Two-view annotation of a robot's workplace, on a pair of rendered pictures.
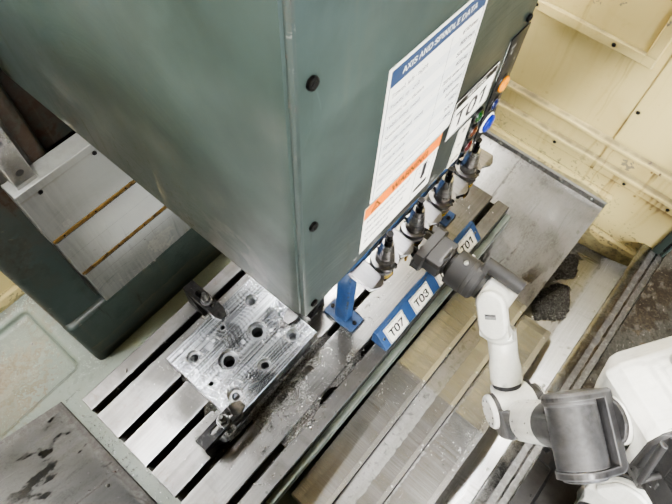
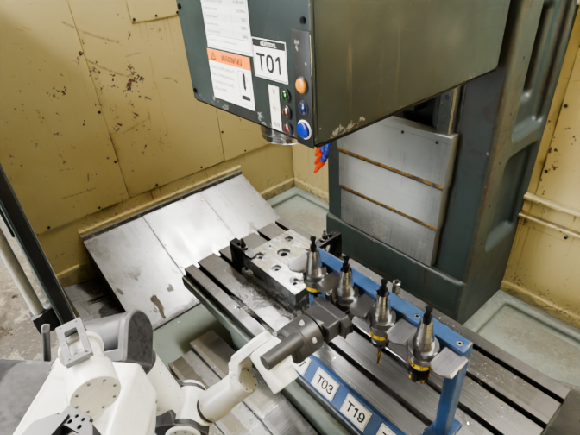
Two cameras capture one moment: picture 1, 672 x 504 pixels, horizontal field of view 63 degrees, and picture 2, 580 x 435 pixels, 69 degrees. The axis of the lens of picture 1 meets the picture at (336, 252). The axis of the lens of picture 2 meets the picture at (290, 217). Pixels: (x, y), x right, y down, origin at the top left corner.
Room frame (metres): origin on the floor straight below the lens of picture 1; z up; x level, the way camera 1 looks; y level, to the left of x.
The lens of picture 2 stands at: (0.74, -0.93, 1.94)
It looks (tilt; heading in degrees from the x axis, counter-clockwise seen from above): 33 degrees down; 105
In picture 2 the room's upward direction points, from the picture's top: 4 degrees counter-clockwise
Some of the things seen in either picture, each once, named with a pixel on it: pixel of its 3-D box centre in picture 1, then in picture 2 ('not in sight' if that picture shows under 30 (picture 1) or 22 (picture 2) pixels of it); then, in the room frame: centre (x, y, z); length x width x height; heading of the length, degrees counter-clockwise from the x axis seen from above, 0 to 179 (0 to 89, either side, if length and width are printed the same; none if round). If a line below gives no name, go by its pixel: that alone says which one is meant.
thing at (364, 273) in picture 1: (368, 276); (300, 263); (0.54, -0.07, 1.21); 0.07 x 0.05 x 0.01; 53
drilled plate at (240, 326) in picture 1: (243, 348); (293, 263); (0.44, 0.21, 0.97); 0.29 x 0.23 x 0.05; 143
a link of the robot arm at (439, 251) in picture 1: (446, 260); (316, 325); (0.61, -0.25, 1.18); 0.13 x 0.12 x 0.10; 143
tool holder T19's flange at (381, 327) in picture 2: (441, 198); (381, 318); (0.75, -0.24, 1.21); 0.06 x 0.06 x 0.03
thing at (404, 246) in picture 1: (399, 244); (329, 283); (0.62, -0.14, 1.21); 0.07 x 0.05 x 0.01; 53
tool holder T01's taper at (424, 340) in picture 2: (471, 158); (425, 331); (0.84, -0.31, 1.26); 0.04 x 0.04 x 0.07
